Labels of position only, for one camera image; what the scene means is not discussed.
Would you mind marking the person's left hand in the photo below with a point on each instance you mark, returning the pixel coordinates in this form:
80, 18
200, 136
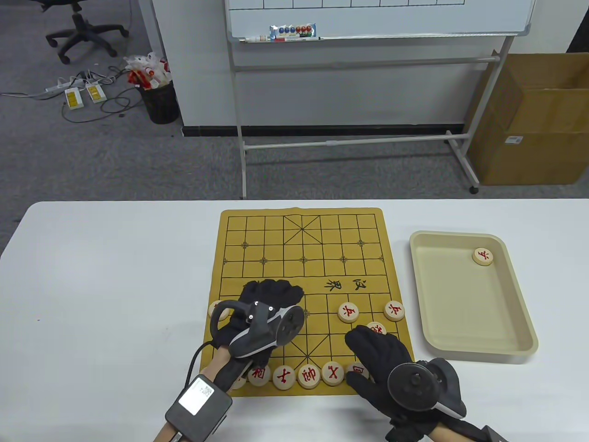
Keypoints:
271, 292

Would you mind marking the person's right hand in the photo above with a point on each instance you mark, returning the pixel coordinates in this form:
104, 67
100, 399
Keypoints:
377, 354

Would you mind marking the yellow chess board mat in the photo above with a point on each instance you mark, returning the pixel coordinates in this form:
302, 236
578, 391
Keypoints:
276, 248

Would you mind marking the grey tracking controller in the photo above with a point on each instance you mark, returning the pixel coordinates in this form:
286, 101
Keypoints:
257, 336
412, 384

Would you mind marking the beige plastic tray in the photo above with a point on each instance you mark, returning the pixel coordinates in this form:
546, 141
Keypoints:
460, 313

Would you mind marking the grey labelled sensor box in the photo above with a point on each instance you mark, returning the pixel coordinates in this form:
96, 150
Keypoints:
198, 405

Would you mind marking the black sensor box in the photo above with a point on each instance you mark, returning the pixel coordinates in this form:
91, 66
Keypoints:
494, 435

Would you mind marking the black wastebasket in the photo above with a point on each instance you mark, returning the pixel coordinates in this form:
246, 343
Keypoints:
161, 108

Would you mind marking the whiteboard marker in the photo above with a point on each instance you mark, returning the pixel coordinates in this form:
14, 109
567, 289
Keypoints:
256, 39
290, 39

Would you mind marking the brown cardboard box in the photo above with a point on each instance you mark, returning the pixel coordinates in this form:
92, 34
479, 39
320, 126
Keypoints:
529, 152

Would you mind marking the white red trash bags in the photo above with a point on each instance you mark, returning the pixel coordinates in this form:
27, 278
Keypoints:
147, 69

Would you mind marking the pack of coloured magnets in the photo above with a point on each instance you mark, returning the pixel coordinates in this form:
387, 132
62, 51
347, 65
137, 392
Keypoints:
293, 31

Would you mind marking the white yellow power adapter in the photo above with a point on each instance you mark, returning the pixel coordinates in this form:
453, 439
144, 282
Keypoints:
95, 92
73, 98

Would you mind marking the white rolling whiteboard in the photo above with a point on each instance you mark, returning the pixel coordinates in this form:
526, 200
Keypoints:
368, 18

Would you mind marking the white power strip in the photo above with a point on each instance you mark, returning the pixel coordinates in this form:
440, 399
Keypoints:
60, 86

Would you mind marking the black office chair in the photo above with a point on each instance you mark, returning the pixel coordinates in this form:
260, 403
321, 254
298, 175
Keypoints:
79, 25

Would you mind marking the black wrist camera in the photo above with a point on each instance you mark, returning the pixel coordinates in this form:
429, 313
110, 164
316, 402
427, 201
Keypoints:
405, 430

